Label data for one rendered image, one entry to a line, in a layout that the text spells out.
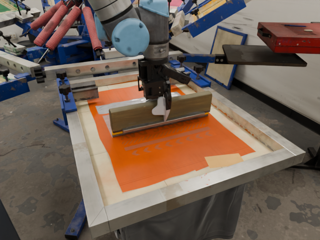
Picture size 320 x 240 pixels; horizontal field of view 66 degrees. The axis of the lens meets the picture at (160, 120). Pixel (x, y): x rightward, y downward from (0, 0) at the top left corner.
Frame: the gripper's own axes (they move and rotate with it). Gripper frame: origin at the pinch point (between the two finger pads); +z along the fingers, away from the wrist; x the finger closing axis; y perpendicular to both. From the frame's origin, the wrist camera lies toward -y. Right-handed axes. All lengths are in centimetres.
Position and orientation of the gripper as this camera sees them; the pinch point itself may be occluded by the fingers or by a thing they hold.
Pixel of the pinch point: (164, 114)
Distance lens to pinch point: 82.4
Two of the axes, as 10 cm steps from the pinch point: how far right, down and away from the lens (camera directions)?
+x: 4.0, 4.8, -7.8
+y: -9.2, 2.3, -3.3
